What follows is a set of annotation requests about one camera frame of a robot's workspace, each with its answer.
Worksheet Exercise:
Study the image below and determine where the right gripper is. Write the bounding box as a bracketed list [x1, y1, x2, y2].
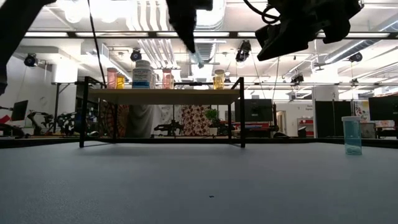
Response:
[254, 0, 324, 62]

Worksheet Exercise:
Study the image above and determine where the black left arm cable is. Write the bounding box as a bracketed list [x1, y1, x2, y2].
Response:
[86, 0, 107, 86]

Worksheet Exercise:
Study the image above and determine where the black partition panel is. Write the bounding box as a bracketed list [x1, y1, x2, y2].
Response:
[315, 100, 353, 138]

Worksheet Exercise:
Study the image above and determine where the grey hanging cloth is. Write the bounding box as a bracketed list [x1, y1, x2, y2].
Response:
[128, 105, 156, 138]

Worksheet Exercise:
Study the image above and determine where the wooden shelf with black frame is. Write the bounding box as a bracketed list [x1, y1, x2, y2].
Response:
[75, 76, 246, 149]

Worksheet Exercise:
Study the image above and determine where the red storage shelving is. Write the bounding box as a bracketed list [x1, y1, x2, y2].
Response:
[297, 117, 315, 138]

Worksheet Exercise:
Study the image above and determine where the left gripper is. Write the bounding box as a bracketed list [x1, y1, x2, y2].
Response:
[166, 0, 214, 54]

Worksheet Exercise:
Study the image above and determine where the red translucent pill bottle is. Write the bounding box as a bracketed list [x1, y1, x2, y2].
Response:
[106, 67, 118, 90]

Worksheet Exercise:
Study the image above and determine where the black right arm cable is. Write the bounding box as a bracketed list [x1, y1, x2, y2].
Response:
[243, 0, 280, 25]

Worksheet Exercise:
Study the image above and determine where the small background potted plant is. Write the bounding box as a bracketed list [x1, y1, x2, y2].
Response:
[204, 108, 221, 136]

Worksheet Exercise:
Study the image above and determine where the patterned hanging cloth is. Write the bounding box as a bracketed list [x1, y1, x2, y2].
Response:
[182, 105, 209, 136]
[99, 101, 130, 138]

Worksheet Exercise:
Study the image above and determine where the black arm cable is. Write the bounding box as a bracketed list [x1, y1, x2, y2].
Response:
[86, 0, 107, 86]
[243, 0, 280, 25]

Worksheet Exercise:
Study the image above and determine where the black monitor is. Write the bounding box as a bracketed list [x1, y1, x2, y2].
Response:
[368, 95, 398, 122]
[234, 98, 274, 123]
[11, 100, 29, 122]

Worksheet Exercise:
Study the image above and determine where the small white piece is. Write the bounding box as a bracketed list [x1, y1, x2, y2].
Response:
[162, 68, 175, 90]

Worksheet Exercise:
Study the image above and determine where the blue-grey table mat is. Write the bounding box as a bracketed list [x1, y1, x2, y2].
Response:
[0, 141, 398, 224]

